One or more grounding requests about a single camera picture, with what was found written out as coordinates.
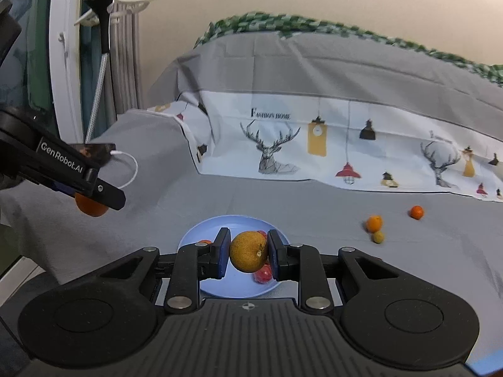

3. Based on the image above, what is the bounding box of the teal curtain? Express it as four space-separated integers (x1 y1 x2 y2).
0 0 56 114

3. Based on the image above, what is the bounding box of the green checkered cloth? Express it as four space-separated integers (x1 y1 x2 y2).
194 13 503 87

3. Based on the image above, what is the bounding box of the black gooseneck holder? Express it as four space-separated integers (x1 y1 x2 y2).
84 0 115 144

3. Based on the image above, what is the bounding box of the white window frame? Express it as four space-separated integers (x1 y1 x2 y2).
49 0 99 144

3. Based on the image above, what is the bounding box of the white charging cable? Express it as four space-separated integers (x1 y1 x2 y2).
111 150 139 190

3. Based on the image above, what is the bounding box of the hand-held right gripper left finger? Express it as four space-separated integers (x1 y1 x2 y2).
90 227 232 315

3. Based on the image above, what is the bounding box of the grey curtain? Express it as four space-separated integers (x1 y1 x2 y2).
108 0 148 126

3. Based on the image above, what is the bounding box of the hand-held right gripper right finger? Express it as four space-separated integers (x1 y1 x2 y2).
267 229 409 315

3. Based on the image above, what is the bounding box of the grey printed quilt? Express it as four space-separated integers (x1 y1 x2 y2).
147 31 503 203

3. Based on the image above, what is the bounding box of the light blue plate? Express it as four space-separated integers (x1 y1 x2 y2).
178 215 291 299

